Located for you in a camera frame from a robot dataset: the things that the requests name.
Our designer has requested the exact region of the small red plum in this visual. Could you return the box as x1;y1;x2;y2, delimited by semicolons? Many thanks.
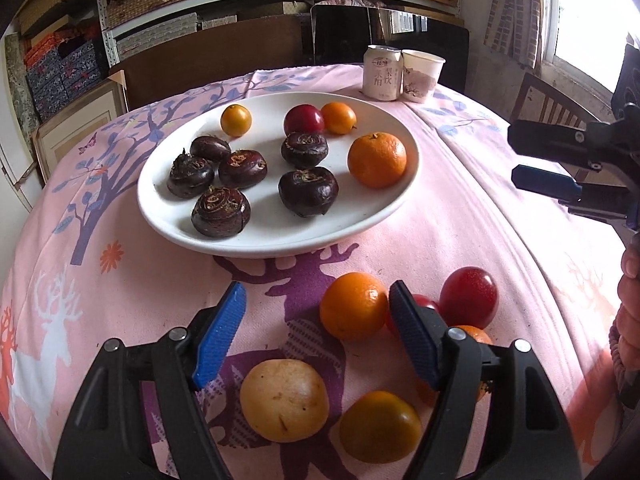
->
384;294;445;336

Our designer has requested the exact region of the patterned curtain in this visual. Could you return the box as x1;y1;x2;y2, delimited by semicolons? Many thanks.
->
482;0;551;73

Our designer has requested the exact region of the pale picture frame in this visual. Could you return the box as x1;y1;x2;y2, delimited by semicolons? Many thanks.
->
32;80;128;183

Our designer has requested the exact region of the stack of blue patterned boxes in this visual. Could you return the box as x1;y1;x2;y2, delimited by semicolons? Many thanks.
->
22;30;108;121

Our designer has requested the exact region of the pink printed tablecloth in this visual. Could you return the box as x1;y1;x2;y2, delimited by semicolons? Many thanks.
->
0;62;633;480

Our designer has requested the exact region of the dark wooden chair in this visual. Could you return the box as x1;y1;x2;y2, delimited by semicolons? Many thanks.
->
510;72;598;128

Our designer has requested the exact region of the dark water chestnut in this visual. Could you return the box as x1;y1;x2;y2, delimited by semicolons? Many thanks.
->
278;166;340;218
280;131;329;170
218;149;268;190
191;186;252;239
166;152;216;199
190;135;232;163

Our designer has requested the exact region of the dark wooden board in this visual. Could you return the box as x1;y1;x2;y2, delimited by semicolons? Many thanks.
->
107;15;313;111

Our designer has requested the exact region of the large orange tangerine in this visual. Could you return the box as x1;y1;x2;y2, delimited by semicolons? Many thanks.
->
416;325;496;408
319;272;390;342
347;132;407;189

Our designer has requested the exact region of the large red plum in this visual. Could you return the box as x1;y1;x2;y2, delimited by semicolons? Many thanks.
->
283;104;326;136
439;266;499;331

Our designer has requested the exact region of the black glossy panel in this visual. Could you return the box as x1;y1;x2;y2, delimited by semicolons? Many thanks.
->
310;2;471;93

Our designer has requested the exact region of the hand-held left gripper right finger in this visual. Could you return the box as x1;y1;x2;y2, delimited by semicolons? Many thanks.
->
389;280;583;480

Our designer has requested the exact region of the green marbled panel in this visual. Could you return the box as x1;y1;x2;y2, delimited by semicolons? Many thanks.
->
4;35;41;136

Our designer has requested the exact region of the person's right hand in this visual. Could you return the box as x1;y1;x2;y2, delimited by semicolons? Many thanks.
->
616;242;640;346

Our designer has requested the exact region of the small yellow-orange citrus fruit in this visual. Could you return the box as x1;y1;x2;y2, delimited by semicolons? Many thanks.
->
339;391;423;463
320;102;358;135
220;104;253;137

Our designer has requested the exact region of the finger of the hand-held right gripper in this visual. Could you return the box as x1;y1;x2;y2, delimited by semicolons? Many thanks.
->
507;121;608;166
512;165;628;221

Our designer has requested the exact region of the white beverage can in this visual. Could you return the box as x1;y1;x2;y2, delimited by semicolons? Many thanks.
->
362;45;404;101

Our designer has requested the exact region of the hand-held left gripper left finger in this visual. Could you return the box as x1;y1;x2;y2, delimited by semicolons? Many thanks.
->
52;281;247;480

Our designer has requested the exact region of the white plate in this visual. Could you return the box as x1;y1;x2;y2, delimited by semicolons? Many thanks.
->
137;91;420;257

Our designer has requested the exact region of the pale yellow plum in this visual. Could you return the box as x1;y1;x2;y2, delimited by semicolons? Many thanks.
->
239;358;331;443

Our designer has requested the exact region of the bright window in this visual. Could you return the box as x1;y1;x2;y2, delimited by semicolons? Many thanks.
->
537;0;640;96

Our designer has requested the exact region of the white paper cup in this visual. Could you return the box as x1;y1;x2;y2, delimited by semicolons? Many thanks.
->
401;49;446;105

